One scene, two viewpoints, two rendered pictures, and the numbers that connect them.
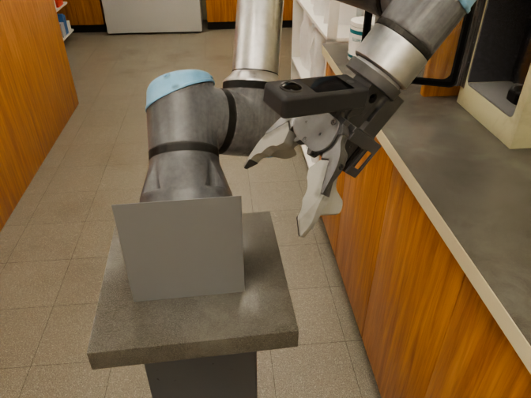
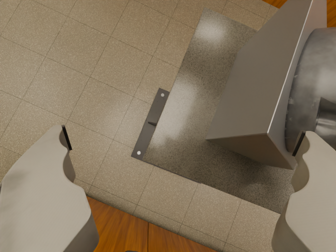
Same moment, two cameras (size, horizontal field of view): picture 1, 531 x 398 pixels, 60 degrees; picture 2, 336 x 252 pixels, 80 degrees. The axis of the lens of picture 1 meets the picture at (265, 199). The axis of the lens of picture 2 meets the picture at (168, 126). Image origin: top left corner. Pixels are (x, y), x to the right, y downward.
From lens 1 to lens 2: 51 cm
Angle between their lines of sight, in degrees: 54
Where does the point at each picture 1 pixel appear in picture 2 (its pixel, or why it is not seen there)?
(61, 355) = not seen: hidden behind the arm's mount
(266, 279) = (210, 165)
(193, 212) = (275, 70)
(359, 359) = (210, 241)
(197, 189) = (313, 82)
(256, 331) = (160, 127)
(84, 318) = not seen: hidden behind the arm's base
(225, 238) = (238, 117)
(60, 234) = not seen: outside the picture
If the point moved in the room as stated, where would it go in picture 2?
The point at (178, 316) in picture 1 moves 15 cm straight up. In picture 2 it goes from (206, 77) to (242, 34)
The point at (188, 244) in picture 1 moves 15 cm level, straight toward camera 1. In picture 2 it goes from (250, 78) to (142, 42)
